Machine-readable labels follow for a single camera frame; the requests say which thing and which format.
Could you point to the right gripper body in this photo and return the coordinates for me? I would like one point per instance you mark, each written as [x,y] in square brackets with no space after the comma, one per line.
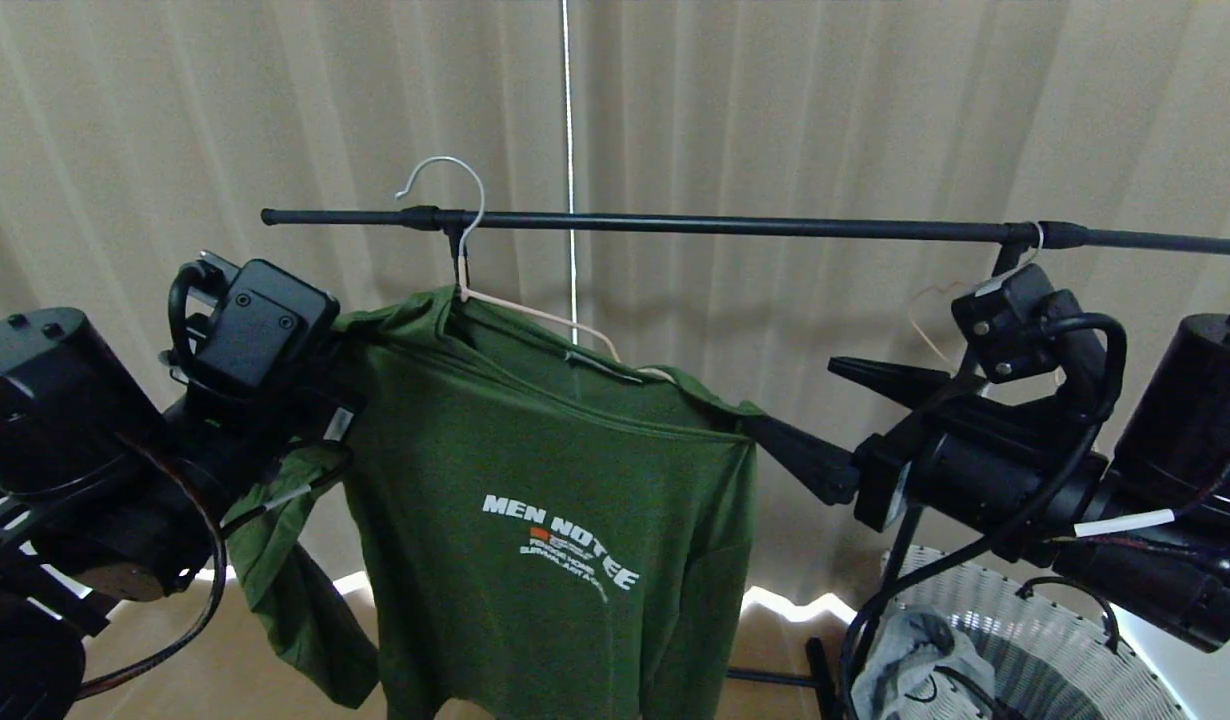
[975,470]

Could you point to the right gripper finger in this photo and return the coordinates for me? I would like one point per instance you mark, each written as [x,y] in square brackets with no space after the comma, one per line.
[815,465]
[895,385]

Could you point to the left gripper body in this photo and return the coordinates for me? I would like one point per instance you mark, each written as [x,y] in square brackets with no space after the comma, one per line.
[245,440]

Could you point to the pale grey garment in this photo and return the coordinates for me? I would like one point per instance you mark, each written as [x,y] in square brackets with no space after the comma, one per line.
[915,650]

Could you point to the green printed shirt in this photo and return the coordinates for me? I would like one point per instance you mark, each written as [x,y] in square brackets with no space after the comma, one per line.
[535,450]

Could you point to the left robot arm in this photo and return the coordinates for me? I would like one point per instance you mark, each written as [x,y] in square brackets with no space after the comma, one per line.
[55,400]

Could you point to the black clothes rack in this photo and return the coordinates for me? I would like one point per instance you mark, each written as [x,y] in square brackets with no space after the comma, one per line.
[775,226]

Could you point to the white laundry basket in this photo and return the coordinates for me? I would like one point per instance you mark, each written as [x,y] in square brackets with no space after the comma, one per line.
[1075,660]

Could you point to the beige curtain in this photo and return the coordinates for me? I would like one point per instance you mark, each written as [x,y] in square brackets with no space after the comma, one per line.
[775,100]

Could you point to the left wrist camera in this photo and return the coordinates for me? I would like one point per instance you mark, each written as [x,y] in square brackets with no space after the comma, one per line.
[265,320]

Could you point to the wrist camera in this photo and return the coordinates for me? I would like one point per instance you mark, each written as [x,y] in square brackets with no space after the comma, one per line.
[265,320]
[1015,310]

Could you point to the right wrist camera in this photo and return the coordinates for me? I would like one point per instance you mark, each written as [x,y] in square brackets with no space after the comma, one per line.
[1015,310]

